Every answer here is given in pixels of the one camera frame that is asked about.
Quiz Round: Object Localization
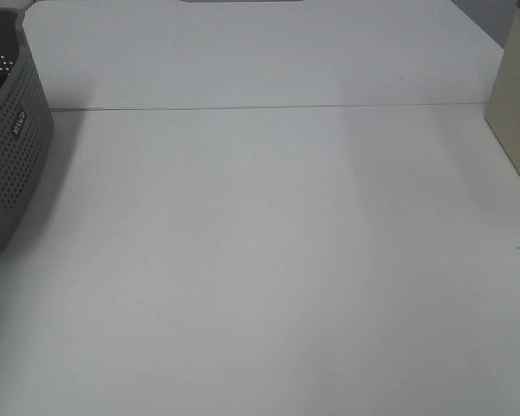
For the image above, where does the beige box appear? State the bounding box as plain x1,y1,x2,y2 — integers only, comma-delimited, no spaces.
484,1,520,177

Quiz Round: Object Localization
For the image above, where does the grey perforated plastic basket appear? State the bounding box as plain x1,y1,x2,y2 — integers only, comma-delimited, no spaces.
0,9,54,254

